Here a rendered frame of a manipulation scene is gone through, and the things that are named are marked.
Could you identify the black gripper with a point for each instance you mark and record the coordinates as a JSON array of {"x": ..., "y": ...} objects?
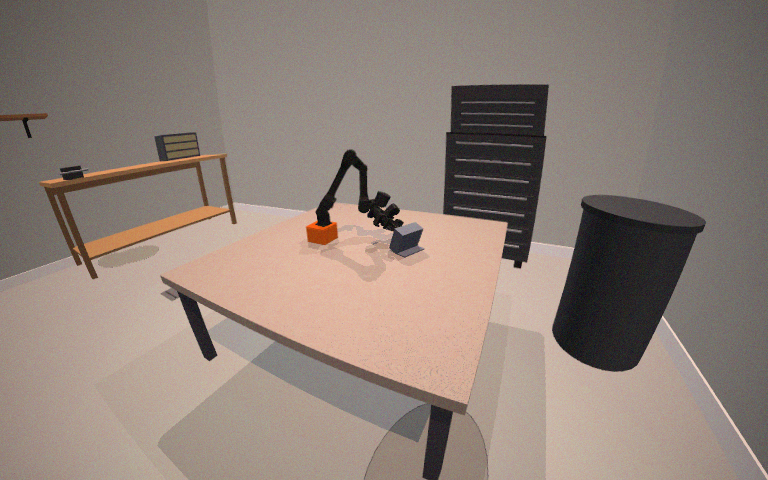
[{"x": 386, "y": 221}]

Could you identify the grey flat panel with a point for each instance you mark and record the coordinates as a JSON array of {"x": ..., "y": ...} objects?
[{"x": 405, "y": 239}]

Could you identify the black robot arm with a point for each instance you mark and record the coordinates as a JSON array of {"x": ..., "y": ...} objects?
[{"x": 350, "y": 158}]

